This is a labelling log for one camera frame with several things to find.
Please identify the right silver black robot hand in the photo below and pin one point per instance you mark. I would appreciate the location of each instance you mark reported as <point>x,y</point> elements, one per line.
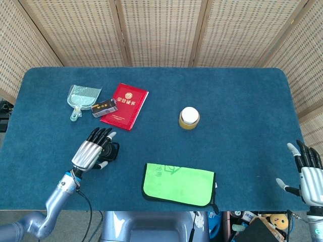
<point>311,181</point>

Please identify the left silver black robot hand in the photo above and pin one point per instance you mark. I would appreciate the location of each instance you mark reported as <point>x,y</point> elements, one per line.
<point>87,153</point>

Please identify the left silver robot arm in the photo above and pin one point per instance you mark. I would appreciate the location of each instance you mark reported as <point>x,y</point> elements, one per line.
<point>58,196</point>

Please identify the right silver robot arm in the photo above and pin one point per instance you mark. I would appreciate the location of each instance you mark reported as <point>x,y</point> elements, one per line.
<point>315,224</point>

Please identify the small black object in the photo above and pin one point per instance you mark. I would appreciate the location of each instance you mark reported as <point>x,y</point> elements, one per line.
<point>114,154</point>

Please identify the small black cardboard box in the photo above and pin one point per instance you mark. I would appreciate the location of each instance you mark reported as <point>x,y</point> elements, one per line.
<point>103,109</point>

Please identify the yellow smiley plush toy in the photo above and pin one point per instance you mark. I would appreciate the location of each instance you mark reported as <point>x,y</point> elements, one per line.
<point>278,221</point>

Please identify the clear green plastic dustpan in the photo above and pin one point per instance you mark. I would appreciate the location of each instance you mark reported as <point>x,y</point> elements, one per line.
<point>80,97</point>

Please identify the red certificate book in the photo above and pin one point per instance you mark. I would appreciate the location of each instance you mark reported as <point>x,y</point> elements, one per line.
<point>126,106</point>

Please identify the black flat case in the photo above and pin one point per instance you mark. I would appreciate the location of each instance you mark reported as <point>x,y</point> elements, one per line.
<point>255,232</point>

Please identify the dark equipment beside table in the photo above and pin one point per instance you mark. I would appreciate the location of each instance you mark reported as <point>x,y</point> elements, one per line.
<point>4,118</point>

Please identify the blue carpet table cover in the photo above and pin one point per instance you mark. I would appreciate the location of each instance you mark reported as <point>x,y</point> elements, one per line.
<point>227,151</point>

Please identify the green microfiber cloth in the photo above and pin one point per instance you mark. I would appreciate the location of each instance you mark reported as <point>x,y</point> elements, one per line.
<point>176,185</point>

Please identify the silver robot torso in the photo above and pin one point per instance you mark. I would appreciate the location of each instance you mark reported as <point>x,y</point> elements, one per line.
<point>151,224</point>

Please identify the yellow packing tape roll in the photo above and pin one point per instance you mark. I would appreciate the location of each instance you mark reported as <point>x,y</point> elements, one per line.
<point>186,125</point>

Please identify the blue plastic bag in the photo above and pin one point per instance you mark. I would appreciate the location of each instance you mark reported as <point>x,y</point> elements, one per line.
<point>214,224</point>

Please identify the woven bamboo folding screen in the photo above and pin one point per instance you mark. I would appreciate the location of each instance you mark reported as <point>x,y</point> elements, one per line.
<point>161,32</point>

